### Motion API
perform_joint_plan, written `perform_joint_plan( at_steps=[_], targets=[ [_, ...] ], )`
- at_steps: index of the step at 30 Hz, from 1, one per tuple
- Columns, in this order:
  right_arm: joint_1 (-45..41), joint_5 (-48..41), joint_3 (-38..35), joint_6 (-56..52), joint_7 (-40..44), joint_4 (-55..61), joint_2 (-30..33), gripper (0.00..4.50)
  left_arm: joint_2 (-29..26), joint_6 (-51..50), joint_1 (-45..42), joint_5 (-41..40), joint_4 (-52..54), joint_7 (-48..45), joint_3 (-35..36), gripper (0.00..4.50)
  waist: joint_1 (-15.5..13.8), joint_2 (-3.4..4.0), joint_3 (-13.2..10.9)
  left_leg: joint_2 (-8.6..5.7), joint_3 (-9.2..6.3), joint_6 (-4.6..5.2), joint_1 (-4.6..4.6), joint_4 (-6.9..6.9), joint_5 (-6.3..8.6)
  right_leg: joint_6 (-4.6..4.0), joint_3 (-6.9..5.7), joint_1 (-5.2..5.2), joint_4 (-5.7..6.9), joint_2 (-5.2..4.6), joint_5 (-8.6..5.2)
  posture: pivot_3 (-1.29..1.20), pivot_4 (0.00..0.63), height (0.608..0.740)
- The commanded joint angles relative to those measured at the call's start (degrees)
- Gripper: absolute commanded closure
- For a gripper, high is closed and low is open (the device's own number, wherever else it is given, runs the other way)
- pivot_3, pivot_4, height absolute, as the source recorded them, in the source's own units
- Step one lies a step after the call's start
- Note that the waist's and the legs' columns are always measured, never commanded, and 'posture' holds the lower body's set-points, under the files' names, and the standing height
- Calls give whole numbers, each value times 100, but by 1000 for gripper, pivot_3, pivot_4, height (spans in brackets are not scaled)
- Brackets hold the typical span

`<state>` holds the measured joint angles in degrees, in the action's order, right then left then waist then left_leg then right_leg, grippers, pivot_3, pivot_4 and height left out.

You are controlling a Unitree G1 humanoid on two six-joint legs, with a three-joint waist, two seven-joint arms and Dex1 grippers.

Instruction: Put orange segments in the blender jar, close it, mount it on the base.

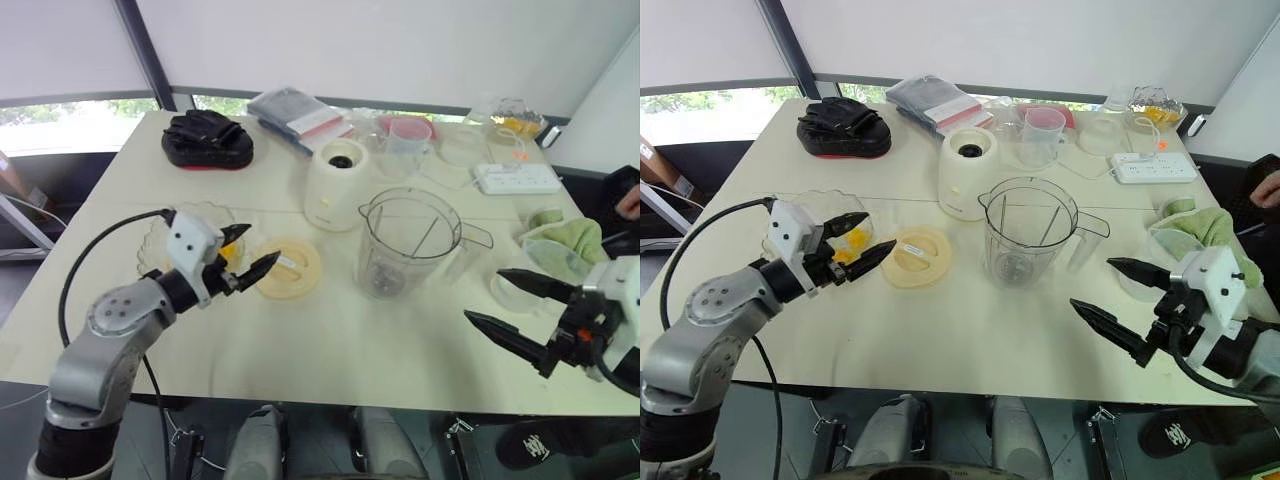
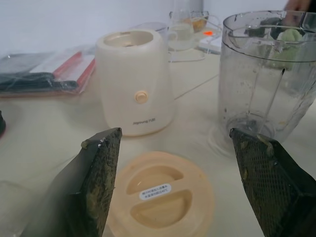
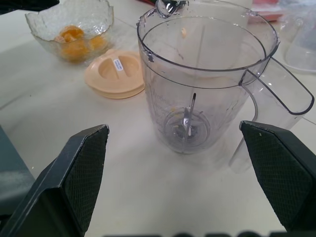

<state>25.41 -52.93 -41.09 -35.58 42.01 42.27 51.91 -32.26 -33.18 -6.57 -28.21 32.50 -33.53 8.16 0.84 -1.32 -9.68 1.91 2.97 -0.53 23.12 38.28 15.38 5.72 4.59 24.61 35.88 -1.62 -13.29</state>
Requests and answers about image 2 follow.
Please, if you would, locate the black padded mitt red base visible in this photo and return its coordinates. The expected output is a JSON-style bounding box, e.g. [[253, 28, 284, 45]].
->
[[0, 110, 6, 135]]

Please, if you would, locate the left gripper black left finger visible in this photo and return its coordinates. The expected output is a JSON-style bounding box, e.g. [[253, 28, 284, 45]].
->
[[22, 127, 123, 237]]

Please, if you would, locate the clear glass flask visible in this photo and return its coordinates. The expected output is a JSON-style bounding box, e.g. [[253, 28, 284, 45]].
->
[[167, 0, 196, 51]]

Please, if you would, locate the white power cable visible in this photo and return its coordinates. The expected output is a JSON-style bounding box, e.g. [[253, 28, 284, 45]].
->
[[169, 48, 220, 100]]

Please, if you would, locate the white blender base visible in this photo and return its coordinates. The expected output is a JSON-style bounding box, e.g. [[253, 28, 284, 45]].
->
[[95, 29, 176, 137]]

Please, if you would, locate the zip bag with dark contents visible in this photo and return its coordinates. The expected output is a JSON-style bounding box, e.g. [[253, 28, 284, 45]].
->
[[0, 51, 79, 94]]

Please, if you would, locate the clear blender jug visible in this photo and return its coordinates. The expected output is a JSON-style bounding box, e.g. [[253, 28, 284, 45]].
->
[[217, 9, 316, 149]]

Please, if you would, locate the person's hand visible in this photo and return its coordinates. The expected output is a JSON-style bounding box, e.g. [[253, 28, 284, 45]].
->
[[283, 0, 316, 15]]

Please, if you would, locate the white power strip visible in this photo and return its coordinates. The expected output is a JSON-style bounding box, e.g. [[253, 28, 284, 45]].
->
[[198, 36, 222, 54]]

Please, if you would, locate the green cloth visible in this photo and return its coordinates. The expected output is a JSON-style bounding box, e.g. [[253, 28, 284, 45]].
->
[[270, 29, 306, 71]]

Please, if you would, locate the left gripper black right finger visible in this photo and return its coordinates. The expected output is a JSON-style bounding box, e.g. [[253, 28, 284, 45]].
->
[[229, 127, 316, 237]]

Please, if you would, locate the zip bag with red stripe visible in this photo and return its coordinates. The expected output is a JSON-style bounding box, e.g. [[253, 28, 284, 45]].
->
[[29, 45, 96, 96]]

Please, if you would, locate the glass jar with yellow contents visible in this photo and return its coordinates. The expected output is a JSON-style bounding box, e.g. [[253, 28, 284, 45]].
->
[[189, 10, 210, 33]]

